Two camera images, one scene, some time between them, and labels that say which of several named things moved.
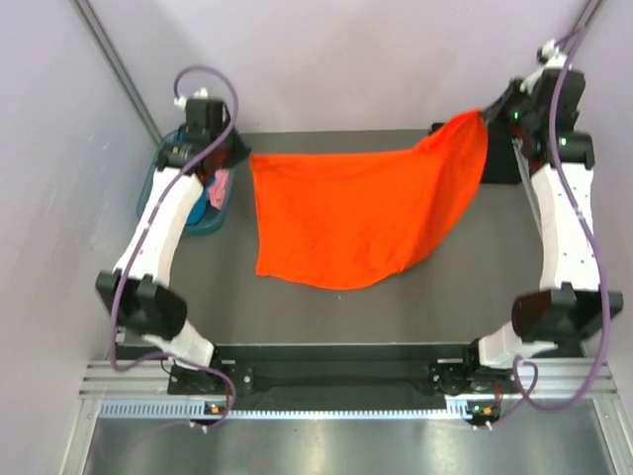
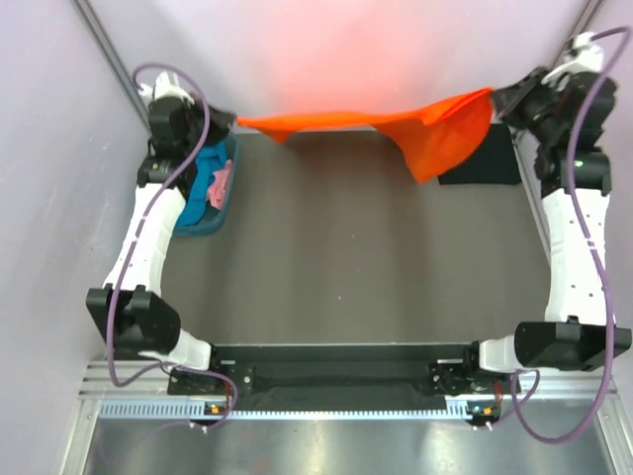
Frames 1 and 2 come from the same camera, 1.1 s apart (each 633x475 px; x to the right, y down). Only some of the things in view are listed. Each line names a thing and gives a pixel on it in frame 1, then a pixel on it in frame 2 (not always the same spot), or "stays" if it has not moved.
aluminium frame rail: x=146 y=380 stays
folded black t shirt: x=501 y=164 stays
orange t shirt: x=339 y=220 to x=434 y=137
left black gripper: x=239 y=151 to x=220 y=123
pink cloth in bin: x=218 y=189 stays
